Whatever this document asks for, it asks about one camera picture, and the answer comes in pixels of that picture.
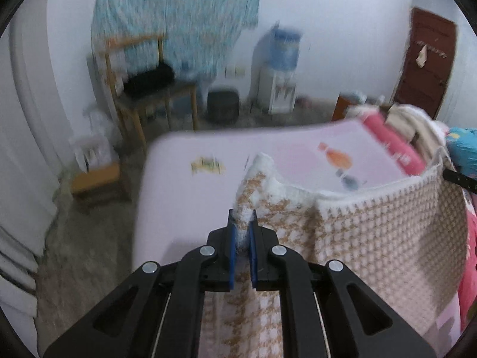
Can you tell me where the small wooden stool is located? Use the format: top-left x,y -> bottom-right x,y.
70,163 -> 130,204

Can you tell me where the teal floral wall cloth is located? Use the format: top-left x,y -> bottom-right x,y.
91,0 -> 260,77

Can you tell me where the white garment on bed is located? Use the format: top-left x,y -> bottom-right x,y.
344,104 -> 449,162

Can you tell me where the white plastic bag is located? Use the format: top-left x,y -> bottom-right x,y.
69,107 -> 120,173

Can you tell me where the pink floral blanket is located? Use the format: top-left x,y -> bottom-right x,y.
361,121 -> 476,329

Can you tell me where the teal blue garment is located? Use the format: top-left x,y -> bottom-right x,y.
445,127 -> 477,179

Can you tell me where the beige garment on bed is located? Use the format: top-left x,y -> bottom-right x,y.
385,104 -> 430,143

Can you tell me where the pink cartoon bed sheet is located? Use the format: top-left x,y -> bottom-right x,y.
132,119 -> 463,358

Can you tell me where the black trash bin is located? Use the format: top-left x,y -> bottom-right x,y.
207,90 -> 240,124

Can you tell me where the wooden chair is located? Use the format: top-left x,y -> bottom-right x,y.
100,33 -> 199,152

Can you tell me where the brown wooden door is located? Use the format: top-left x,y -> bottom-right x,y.
393,7 -> 457,119

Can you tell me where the blue water bottle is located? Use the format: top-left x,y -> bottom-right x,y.
268,26 -> 302,71

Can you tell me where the white curtain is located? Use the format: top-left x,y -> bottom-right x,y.
0,18 -> 75,344

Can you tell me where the beige white houndstooth coat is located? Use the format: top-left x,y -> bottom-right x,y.
200,148 -> 468,357

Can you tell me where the white water dispenser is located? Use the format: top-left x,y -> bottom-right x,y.
257,66 -> 297,114

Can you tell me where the wall power socket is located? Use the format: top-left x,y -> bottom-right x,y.
225,66 -> 246,78

